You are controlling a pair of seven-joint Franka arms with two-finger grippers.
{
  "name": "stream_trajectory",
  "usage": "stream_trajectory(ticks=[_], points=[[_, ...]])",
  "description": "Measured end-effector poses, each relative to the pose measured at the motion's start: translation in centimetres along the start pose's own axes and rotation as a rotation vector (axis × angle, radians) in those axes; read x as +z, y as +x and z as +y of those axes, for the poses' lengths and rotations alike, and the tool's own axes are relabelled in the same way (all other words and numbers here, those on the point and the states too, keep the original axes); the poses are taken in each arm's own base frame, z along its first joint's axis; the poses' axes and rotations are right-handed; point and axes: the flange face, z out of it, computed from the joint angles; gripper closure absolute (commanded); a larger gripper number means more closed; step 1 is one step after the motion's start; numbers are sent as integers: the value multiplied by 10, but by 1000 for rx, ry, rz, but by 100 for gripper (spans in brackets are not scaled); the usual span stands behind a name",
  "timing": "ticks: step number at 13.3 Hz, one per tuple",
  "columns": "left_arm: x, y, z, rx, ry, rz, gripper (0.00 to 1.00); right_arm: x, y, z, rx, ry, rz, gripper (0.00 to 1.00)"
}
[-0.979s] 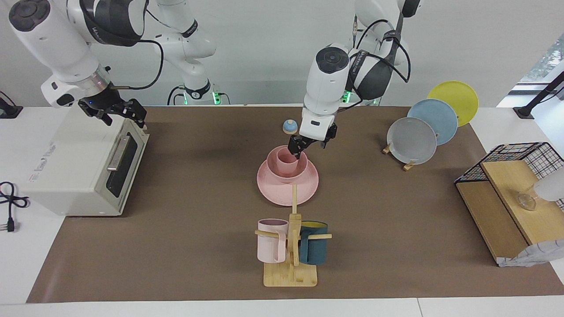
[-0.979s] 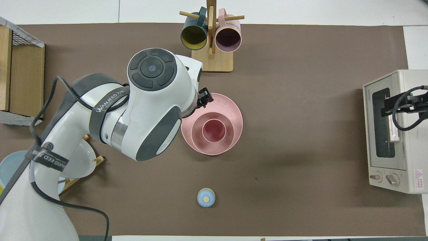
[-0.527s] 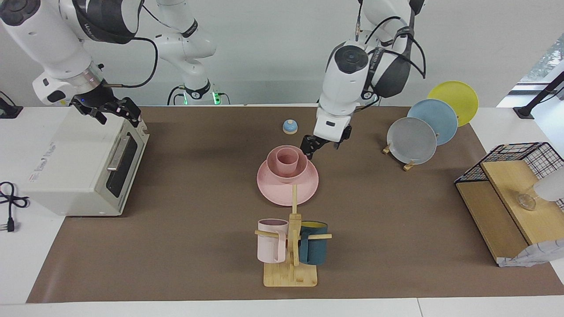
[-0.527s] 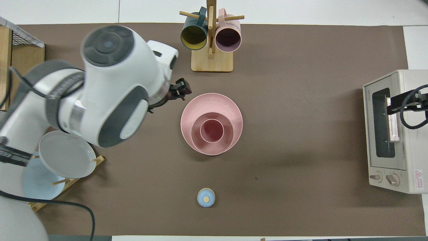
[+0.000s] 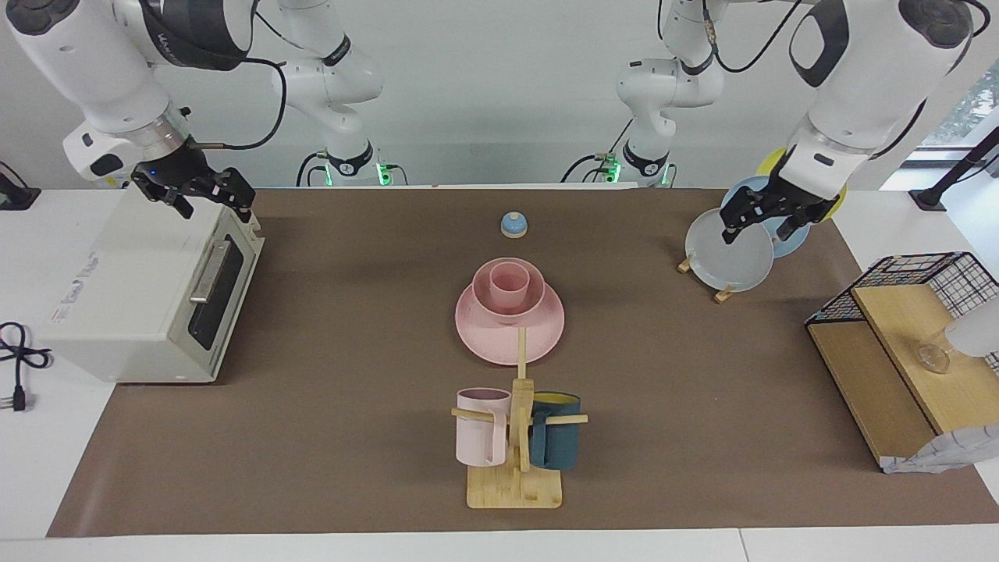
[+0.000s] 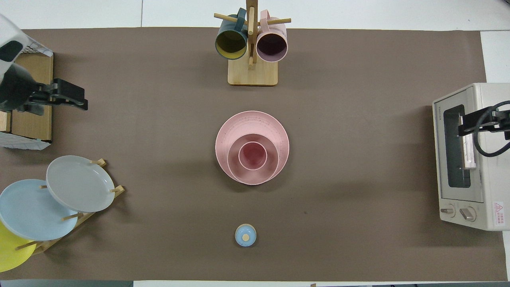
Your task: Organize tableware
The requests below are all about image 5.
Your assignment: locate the pink bowl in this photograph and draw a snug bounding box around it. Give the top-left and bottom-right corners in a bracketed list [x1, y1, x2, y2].
[471, 258, 546, 326]

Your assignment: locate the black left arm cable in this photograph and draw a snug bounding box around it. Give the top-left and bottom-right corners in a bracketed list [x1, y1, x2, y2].
[701, 0, 824, 76]

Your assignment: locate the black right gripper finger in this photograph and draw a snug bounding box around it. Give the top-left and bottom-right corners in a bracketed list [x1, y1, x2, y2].
[226, 169, 257, 223]
[152, 190, 194, 220]

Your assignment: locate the black power cable with plug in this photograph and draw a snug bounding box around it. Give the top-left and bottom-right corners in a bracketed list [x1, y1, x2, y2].
[0, 322, 54, 413]

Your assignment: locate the black desk clamp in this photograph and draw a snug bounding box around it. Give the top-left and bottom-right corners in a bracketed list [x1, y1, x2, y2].
[0, 160, 41, 212]

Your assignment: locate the pale pink mug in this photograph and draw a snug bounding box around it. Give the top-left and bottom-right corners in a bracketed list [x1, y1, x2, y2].
[456, 388, 513, 468]

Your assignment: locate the patterned white cloth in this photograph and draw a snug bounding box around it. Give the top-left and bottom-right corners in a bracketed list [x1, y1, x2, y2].
[882, 424, 999, 475]

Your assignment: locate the pink handleless cup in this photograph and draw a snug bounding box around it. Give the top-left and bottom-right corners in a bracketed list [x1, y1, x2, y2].
[489, 262, 531, 308]

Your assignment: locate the wooden shelf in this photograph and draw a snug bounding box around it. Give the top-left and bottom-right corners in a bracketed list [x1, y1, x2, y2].
[808, 283, 999, 469]

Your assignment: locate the black right base cable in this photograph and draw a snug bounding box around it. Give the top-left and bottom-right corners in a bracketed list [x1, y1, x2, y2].
[295, 151, 330, 188]

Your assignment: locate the pink plate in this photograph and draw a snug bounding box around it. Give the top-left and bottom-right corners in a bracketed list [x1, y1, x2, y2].
[455, 279, 565, 366]

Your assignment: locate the wooden plate rack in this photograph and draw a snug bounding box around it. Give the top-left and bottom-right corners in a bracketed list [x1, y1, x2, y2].
[677, 251, 736, 304]

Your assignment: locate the wooden mug tree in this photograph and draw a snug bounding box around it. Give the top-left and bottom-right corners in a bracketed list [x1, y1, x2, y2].
[451, 326, 588, 510]

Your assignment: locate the white toaster oven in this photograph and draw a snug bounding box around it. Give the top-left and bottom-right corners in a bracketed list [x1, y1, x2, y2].
[37, 180, 266, 385]

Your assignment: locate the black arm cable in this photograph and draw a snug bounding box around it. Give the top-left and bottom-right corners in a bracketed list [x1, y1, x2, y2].
[701, 0, 824, 76]
[191, 59, 288, 151]

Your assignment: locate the black base cable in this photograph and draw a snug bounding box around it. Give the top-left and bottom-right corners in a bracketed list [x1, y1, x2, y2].
[295, 151, 330, 188]
[560, 117, 635, 184]

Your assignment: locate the clear glass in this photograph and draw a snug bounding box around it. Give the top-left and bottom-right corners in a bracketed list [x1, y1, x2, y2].
[915, 343, 953, 374]

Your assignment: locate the light blue plate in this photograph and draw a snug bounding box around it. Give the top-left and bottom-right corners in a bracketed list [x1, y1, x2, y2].
[720, 175, 812, 259]

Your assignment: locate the yellow plate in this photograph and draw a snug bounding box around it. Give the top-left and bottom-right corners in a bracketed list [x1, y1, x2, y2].
[755, 147, 848, 226]

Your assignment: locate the window with greenery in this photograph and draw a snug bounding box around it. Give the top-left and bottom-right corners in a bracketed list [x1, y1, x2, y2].
[921, 59, 999, 149]

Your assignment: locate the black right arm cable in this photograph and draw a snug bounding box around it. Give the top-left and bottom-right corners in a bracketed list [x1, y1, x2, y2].
[191, 59, 288, 151]

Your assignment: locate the blurred white object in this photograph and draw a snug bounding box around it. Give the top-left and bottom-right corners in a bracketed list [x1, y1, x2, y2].
[944, 298, 999, 358]

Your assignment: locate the grey plate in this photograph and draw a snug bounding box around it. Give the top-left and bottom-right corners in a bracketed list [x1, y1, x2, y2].
[685, 208, 775, 293]

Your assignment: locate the black clamp stand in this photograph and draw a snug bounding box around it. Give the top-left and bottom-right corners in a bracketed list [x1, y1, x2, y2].
[909, 125, 999, 212]

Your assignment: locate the black left base cable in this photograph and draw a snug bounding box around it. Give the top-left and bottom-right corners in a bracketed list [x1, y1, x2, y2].
[560, 117, 635, 184]

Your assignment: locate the brown table mat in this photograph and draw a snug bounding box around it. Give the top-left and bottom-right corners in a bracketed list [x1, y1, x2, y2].
[45, 187, 999, 538]

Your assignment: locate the dark teal mug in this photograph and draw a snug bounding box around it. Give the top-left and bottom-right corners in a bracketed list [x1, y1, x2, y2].
[528, 391, 583, 471]

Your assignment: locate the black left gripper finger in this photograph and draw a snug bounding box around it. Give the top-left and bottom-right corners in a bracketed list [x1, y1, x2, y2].
[720, 199, 750, 246]
[777, 211, 816, 241]

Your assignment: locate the black wire basket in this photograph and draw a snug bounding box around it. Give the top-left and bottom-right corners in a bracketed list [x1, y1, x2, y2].
[805, 251, 999, 375]

